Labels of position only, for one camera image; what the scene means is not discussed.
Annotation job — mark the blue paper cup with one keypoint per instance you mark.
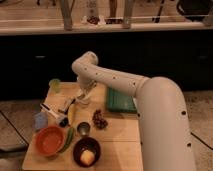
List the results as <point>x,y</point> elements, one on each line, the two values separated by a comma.
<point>41,120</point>

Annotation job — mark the bunch of dark grapes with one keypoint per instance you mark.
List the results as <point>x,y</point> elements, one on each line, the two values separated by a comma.
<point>98,120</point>

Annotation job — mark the green cucumber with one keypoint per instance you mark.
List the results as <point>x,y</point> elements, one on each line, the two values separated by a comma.
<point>69,138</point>

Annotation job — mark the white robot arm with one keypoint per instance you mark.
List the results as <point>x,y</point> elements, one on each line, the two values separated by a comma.
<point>162,113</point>

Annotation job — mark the yellow lemon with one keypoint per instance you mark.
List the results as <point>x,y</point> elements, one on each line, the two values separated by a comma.
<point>87,157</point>

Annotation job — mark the white handled brush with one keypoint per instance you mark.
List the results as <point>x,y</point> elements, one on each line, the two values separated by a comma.
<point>60,119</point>

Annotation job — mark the small metal cup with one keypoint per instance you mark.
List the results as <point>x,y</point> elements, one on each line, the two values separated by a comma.
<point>83,129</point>

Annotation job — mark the orange bowl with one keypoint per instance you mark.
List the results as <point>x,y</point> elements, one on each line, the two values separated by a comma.
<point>49,140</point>

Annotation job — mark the green dish rack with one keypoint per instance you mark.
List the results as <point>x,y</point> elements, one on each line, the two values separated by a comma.
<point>119,102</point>

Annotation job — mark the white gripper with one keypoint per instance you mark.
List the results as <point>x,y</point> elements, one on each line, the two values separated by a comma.
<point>86,86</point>

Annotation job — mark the dark brown bowl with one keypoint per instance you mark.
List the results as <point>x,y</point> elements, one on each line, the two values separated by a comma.
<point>83,144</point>

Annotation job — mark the green plastic cup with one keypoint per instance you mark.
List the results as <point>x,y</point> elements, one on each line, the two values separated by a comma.
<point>54,85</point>

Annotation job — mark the wooden table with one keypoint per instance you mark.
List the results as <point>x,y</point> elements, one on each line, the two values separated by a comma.
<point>120,141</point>

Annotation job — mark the yellow banana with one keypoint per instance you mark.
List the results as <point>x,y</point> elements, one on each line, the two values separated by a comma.
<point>71,113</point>

